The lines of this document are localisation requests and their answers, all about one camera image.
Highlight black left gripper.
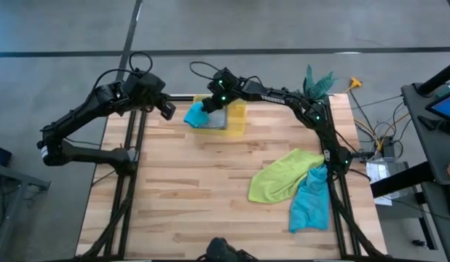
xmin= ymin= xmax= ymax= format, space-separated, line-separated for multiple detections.
xmin=122 ymin=71 xmax=178 ymax=122

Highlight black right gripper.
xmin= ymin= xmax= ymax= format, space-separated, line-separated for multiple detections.
xmin=201 ymin=68 xmax=247 ymax=114

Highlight teal microfiber towel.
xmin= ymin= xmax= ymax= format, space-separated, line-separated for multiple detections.
xmin=183 ymin=100 xmax=212 ymax=130
xmin=288 ymin=163 xmax=332 ymax=234

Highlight yellow translucent plastic bin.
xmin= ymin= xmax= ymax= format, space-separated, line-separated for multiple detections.
xmin=190 ymin=94 xmax=248 ymax=138

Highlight grey microfiber towel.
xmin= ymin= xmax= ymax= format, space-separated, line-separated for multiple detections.
xmin=201 ymin=107 xmax=228 ymax=131

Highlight lime green microfiber towel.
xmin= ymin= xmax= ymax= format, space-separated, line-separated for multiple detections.
xmin=248 ymin=148 xmax=326 ymax=205

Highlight snake plant in white pot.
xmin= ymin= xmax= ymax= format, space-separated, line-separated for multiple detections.
xmin=301 ymin=64 xmax=339 ymax=103

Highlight dark side desk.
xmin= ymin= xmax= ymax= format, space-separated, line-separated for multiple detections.
xmin=0 ymin=159 xmax=52 ymax=262

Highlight black power strip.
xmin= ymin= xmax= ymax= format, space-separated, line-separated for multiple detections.
xmin=376 ymin=135 xmax=398 ymax=159

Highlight white plastic-wrapped papers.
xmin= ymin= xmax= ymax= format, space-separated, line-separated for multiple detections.
xmin=366 ymin=157 xmax=409 ymax=207

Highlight grey side desk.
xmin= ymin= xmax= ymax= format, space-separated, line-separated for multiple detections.
xmin=400 ymin=82 xmax=450 ymax=262

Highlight black desk foot beam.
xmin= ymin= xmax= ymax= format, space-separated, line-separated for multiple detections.
xmin=369 ymin=161 xmax=435 ymax=199

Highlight black pole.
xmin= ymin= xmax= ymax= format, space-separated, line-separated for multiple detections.
xmin=417 ymin=60 xmax=450 ymax=96

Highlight tablet with blue screen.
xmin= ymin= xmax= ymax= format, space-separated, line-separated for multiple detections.
xmin=425 ymin=92 xmax=450 ymax=124

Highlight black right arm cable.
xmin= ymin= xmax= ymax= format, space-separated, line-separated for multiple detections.
xmin=189 ymin=60 xmax=265 ymax=87

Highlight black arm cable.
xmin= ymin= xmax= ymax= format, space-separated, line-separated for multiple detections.
xmin=189 ymin=60 xmax=265 ymax=87
xmin=90 ymin=50 xmax=154 ymax=94

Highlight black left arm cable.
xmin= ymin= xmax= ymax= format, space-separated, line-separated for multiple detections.
xmin=90 ymin=50 xmax=154 ymax=94

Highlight yellow cable plug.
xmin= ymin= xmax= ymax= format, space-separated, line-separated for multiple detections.
xmin=343 ymin=76 xmax=364 ymax=95

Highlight black table-level camera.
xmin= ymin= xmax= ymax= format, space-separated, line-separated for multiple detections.
xmin=205 ymin=237 xmax=258 ymax=262

